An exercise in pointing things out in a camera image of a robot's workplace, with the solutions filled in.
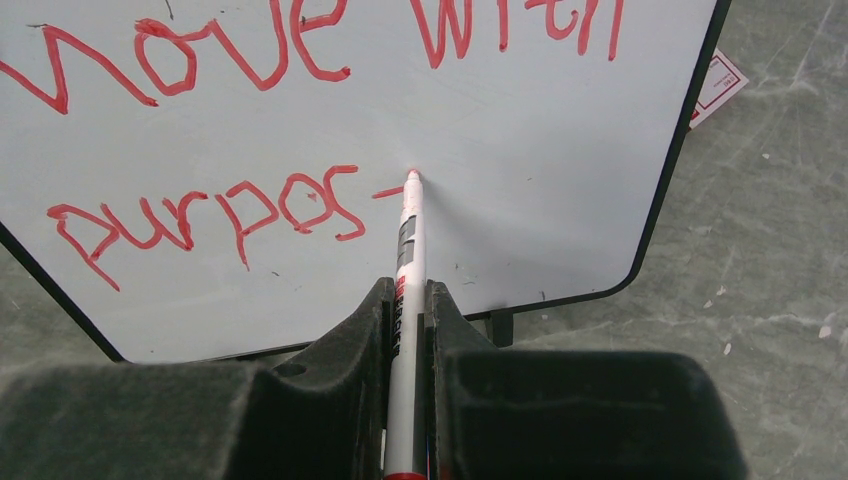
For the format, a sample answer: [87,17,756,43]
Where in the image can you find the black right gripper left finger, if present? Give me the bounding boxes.
[1,278,394,479]

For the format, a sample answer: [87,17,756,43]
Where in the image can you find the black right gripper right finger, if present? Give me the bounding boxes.
[425,281,748,479]

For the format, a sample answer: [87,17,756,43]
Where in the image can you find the white marker pen body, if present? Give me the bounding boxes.
[384,170,427,479]

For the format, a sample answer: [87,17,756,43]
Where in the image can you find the black framed whiteboard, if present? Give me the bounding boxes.
[1,1,729,363]

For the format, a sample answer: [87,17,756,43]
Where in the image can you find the small red white box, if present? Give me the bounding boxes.
[689,49,749,130]

